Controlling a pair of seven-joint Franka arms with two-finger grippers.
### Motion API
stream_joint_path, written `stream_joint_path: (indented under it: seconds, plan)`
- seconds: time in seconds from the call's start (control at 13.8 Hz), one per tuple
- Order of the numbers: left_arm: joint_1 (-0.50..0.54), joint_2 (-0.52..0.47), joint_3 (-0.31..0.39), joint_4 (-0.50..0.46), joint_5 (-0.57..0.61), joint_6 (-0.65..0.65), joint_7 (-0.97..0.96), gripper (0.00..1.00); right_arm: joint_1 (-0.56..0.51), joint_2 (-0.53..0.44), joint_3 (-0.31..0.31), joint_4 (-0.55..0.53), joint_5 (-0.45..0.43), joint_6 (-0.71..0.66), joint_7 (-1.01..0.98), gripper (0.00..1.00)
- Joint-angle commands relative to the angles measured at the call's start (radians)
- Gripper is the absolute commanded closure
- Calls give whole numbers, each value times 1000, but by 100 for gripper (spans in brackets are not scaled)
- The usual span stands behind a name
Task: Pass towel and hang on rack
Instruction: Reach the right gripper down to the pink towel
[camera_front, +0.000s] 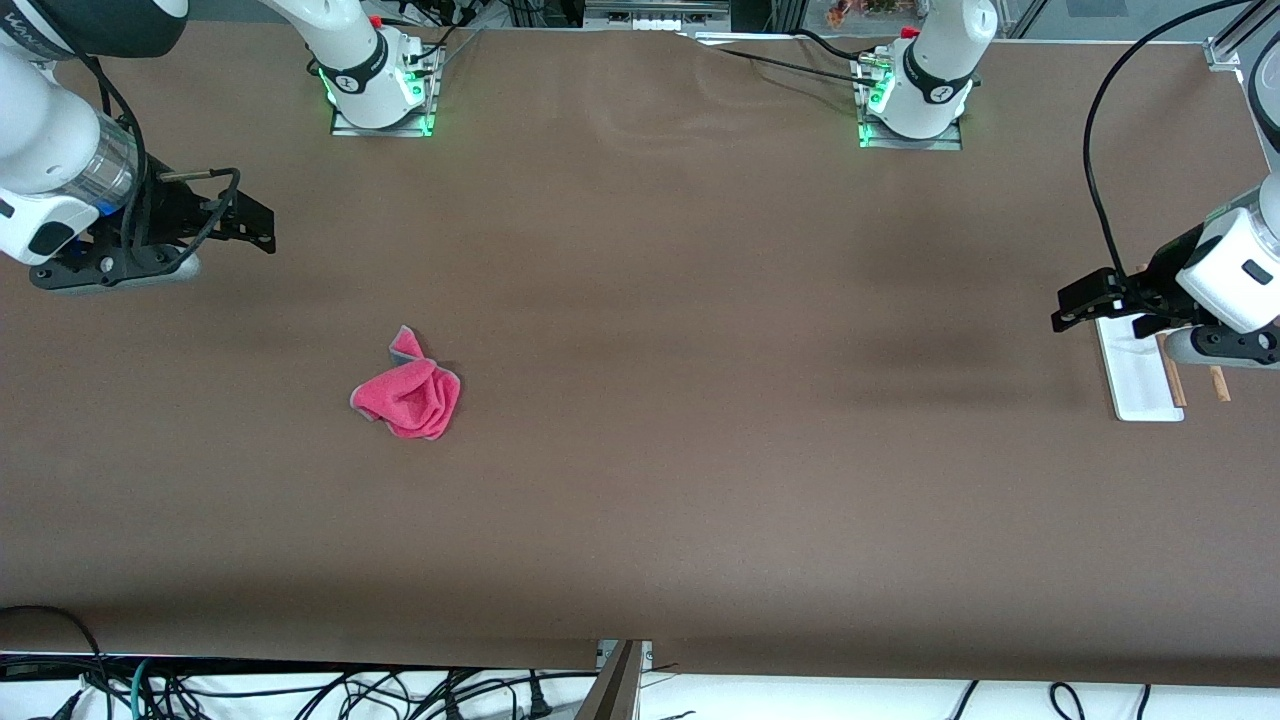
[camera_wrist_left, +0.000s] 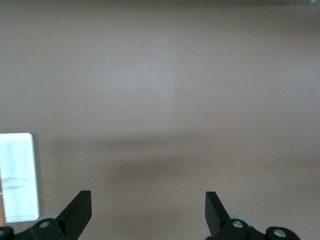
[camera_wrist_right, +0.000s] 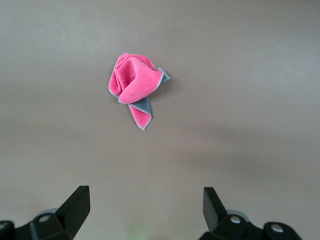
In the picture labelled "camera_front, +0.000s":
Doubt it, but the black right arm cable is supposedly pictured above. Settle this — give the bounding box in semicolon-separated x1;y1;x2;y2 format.
72;48;243;273

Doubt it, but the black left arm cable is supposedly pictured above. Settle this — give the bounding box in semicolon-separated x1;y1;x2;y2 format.
1084;0;1256;283

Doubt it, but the orange red cluttered object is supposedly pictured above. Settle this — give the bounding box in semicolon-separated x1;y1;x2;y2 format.
827;0;907;28

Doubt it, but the white power strip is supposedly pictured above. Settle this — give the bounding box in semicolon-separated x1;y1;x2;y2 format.
584;0;732;32

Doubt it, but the white rack base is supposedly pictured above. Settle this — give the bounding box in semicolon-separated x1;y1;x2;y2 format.
1094;315;1187;423

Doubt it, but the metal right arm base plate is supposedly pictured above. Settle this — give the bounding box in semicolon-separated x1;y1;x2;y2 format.
330;40;443;139

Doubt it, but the black floor cable with plug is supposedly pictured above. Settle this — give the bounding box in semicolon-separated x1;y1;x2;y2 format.
440;668;557;720

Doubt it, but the black looped floor cable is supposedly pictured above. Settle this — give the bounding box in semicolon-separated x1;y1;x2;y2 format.
0;604;113;720

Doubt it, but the black cable to arm base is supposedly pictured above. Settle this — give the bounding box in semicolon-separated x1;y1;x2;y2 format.
678;33;867;86

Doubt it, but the aluminium frame profile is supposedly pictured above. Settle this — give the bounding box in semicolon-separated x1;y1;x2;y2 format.
1204;0;1280;73

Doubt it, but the metal table leg bracket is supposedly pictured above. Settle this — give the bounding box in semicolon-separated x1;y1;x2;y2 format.
574;640;654;720

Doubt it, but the pink and gray towel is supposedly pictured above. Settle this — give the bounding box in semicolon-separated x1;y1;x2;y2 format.
349;325;463;442

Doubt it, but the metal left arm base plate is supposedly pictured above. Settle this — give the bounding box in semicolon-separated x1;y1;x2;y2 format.
856;55;965;152

